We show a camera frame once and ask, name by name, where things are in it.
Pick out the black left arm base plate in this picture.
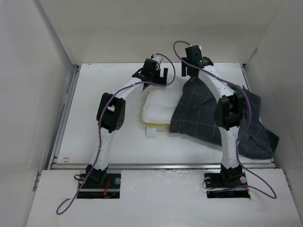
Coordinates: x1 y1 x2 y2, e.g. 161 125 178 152
76 173 121 199

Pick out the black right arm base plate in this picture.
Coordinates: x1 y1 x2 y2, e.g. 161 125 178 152
203 172 250 199

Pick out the aluminium front rail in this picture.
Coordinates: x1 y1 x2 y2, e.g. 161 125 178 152
48 162 276 170

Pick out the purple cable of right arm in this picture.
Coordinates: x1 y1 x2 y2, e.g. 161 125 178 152
173 40 277 200

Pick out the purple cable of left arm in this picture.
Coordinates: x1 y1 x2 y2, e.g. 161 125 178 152
56 53 176 215

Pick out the aluminium right side rail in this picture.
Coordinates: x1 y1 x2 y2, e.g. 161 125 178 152
239 65 279 163

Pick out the white front cover board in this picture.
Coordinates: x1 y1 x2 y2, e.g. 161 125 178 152
27 169 302 227

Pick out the aluminium left side rail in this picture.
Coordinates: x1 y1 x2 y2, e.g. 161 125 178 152
43 65 81 170

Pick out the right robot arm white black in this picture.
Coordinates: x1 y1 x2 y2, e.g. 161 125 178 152
182 45 245 188

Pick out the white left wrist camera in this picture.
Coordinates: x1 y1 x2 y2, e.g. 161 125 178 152
151 54 163 64

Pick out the dark grey checked pillowcase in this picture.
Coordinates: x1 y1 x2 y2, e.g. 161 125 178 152
169 77 279 159

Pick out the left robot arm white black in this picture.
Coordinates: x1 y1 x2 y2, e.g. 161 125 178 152
86 55 168 188

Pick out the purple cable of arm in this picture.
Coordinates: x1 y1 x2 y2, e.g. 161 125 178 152
56 53 176 215
173 40 277 200

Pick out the aluminium rail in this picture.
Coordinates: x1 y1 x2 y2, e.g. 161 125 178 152
48 162 276 170
43 65 81 170
239 65 279 163

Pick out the white pillow with yellow edge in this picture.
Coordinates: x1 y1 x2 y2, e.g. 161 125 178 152
142 76 186 139

